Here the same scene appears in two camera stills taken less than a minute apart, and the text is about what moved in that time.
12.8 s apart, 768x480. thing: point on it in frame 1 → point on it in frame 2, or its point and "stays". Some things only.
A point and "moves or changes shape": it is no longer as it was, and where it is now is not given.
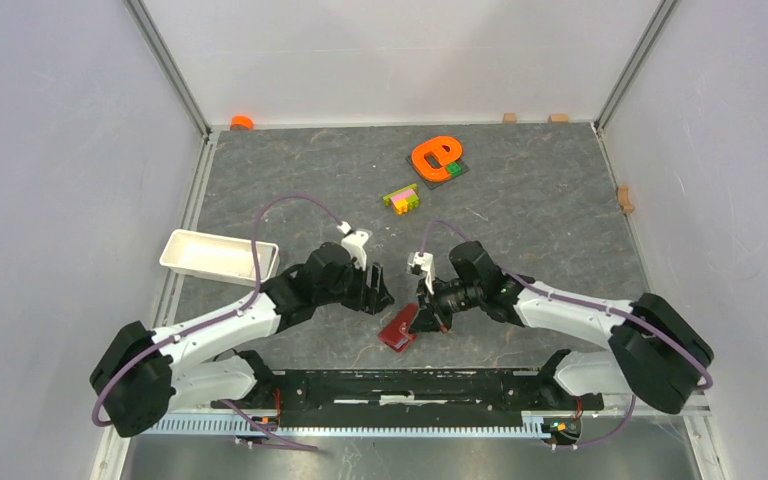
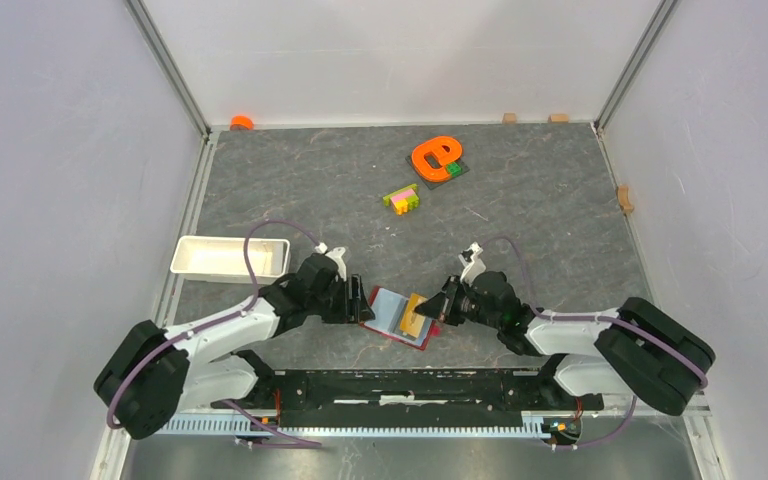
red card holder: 396,333 moves or changes shape
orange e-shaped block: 435,145 stays
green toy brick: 454,169 stays
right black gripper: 430,318 → 439,306
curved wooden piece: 623,195 stays
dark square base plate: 433,184 stays
